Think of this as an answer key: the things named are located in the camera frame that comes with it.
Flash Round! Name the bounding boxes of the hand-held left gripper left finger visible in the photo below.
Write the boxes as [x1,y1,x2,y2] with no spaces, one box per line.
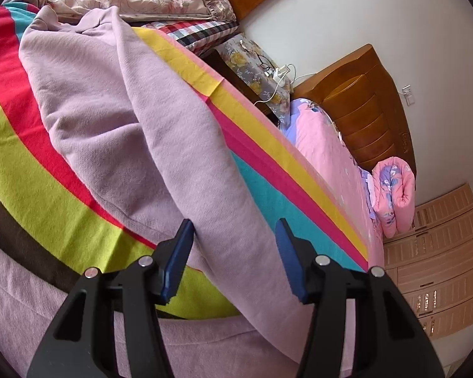
[26,218,196,378]

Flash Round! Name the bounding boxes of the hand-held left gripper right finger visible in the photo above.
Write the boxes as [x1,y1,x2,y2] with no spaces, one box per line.
[275,217,446,378]

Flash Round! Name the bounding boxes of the lilac sweatshirt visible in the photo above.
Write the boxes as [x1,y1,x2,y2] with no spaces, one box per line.
[0,6,363,378]

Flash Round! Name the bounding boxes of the pink bed sheet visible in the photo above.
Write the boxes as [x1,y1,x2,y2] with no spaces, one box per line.
[280,98,385,272]

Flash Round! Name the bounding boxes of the rolled pink floral quilt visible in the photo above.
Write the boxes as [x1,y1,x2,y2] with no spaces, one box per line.
[371,157,416,239]

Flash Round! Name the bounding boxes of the light wooden wardrobe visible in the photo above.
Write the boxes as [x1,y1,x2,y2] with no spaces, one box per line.
[382,183,473,339]

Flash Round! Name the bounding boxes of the purple pink floral pillow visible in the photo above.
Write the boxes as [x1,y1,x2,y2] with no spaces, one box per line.
[280,98,324,135]

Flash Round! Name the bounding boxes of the panelled wooden headboard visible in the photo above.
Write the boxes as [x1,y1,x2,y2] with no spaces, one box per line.
[295,44,417,205]

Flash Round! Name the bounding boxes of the white power strip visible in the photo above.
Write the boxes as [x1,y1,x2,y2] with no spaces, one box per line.
[265,65,294,79]

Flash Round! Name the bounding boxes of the rainbow striped blanket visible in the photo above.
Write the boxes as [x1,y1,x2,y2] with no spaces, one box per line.
[0,2,373,319]

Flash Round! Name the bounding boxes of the dark wooden nightstand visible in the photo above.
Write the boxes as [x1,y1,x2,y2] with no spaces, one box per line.
[203,49,284,127]

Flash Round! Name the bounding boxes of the black eyeglasses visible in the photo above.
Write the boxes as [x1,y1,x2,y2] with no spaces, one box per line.
[256,49,278,69]

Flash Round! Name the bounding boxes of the bedside table with floral cover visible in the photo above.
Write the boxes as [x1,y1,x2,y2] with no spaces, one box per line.
[215,33,294,121]

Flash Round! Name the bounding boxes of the plaid bed sheet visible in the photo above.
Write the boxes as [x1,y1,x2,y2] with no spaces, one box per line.
[142,20,239,54]

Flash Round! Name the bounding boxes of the white charging cable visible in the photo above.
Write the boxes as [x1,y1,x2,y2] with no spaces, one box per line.
[254,65,308,106]

